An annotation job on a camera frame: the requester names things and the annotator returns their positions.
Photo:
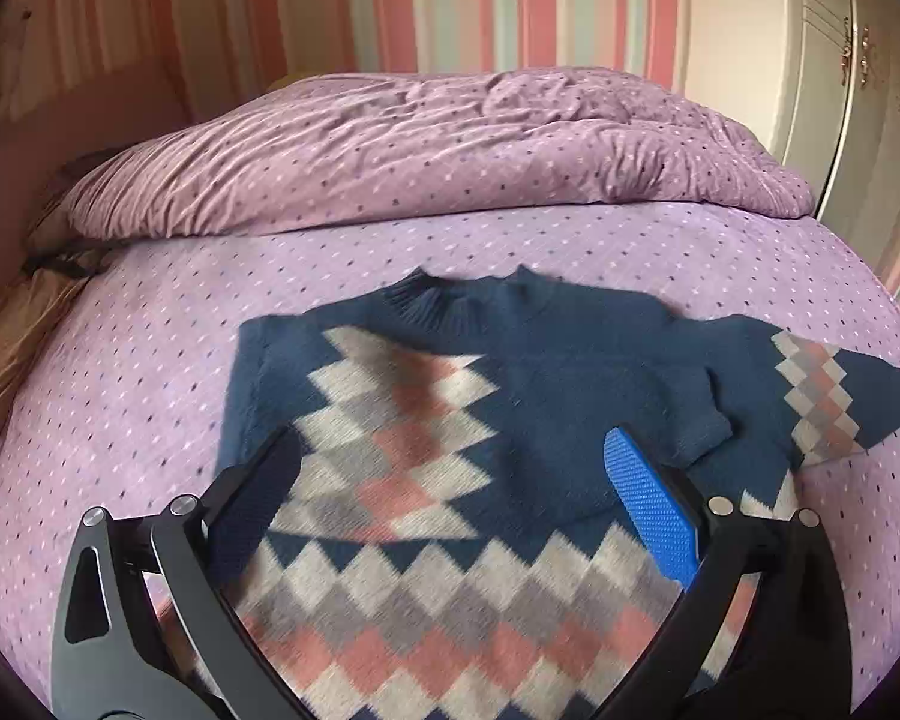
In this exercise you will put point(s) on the navy argyle knit sweater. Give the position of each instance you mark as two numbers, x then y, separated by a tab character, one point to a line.
555	390

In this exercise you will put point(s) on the purple dotted bed sheet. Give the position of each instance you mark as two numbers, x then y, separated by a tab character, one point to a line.
157	315

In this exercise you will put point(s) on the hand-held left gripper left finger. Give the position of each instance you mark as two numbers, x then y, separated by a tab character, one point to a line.
255	495

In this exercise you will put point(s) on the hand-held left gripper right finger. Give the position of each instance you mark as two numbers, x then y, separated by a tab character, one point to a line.
656	510

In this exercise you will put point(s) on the pink headboard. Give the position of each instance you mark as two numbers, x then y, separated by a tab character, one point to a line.
60	127

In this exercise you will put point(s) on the white wardrobe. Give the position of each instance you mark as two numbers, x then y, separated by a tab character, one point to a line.
832	90

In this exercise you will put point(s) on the purple dotted duvet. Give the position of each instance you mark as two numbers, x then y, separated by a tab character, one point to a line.
420	150

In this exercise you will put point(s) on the tan pillow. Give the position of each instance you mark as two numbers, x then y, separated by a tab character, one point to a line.
15	345

